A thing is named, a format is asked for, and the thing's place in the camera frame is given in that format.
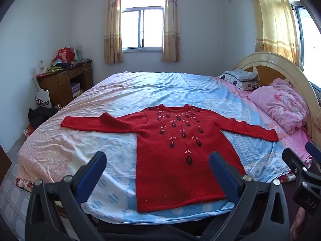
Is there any pink pillow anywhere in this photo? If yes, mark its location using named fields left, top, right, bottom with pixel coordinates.
left=247, top=78, right=310, bottom=135

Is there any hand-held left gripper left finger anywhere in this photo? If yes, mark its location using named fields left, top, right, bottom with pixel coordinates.
left=25, top=151, right=108, bottom=241

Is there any brown wooden desk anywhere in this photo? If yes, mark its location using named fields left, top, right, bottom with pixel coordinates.
left=36, top=60, right=94, bottom=108

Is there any grey patterned pillow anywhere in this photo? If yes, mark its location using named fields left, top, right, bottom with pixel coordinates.
left=217, top=70, right=259, bottom=82

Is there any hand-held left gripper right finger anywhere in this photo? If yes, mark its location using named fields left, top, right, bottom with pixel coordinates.
left=201, top=151, right=291, bottom=241

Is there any short beige curtain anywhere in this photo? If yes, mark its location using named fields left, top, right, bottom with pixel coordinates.
left=162, top=0, right=181, bottom=63
left=104, top=0, right=124, bottom=64

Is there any red cardboard box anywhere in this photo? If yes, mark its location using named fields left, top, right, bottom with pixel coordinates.
left=58, top=47, right=75, bottom=64

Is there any person's right hand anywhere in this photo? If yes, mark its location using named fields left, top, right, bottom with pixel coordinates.
left=289, top=207, right=308, bottom=241

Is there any green cloth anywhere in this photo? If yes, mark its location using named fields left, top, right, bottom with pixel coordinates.
left=45, top=66, right=65, bottom=75

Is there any white paper bag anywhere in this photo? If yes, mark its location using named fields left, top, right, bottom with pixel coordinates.
left=35, top=89, right=53, bottom=109

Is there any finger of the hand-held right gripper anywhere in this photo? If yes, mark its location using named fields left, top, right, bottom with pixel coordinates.
left=305, top=141, right=321, bottom=161
left=282, top=148, right=314, bottom=182

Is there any cream wooden bed headboard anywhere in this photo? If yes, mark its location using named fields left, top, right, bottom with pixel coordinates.
left=232, top=51, right=321, bottom=153

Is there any sliding glass window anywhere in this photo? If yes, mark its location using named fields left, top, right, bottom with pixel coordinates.
left=121, top=0, right=166, bottom=53

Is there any black bag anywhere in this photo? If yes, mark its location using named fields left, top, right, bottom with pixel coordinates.
left=28, top=107, right=60, bottom=128

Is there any bed with pastel sheet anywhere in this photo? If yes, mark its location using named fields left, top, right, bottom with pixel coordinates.
left=15, top=71, right=314, bottom=225

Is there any long yellow curtain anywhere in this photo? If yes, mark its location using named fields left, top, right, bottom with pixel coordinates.
left=247, top=0, right=300, bottom=67

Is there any large side window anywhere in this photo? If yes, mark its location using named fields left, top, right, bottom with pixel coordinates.
left=288, top=1, right=321, bottom=87

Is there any floral patterned pillow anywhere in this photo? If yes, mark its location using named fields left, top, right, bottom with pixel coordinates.
left=226, top=78, right=261, bottom=91

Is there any red embroidered sweater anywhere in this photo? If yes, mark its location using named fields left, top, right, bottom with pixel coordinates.
left=60, top=104, right=279, bottom=213

